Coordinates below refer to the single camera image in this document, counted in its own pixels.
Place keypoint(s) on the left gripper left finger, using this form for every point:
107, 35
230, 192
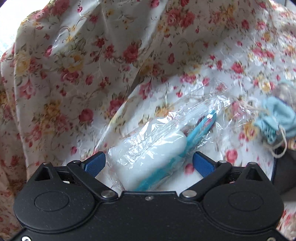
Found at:
85, 172

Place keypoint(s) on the floral fabric cover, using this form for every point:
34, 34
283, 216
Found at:
80, 75

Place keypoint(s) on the light blue drawstring sachet pouch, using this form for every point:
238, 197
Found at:
275, 119

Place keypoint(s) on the blue Tempo tissue pack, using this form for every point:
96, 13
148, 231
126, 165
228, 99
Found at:
284, 171

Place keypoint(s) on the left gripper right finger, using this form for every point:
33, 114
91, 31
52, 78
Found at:
213, 173

